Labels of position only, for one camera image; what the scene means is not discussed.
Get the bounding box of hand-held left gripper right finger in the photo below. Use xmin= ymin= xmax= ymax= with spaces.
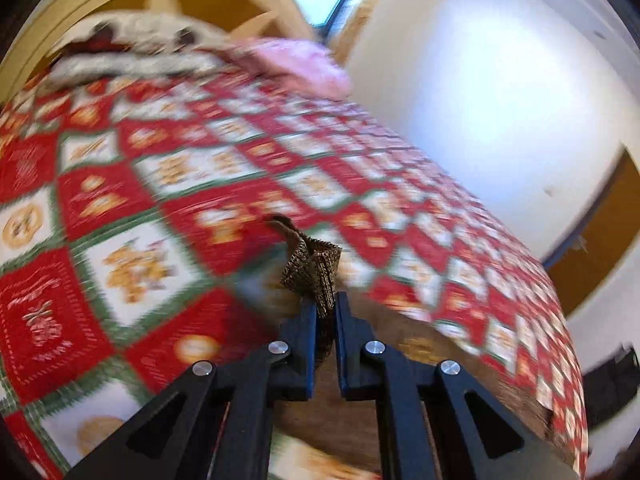
xmin=335 ymin=291 xmax=582 ymax=480

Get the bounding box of pink pillow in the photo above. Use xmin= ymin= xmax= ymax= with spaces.
xmin=225 ymin=37 xmax=354 ymax=102

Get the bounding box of black backpack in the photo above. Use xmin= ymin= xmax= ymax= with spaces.
xmin=582 ymin=342 xmax=640 ymax=427

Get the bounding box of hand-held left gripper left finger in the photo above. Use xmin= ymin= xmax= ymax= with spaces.
xmin=65 ymin=301 xmax=318 ymax=480

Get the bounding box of brown wooden door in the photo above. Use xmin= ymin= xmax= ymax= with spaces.
xmin=542 ymin=145 xmax=640 ymax=317

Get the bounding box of grey patterned pillow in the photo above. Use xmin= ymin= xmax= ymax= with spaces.
xmin=50 ymin=12 xmax=236 ymax=86

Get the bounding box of brown knitted garment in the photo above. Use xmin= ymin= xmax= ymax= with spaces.
xmin=230 ymin=214 xmax=571 ymax=466

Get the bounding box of red printed blanket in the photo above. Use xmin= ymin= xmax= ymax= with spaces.
xmin=0 ymin=67 xmax=589 ymax=480

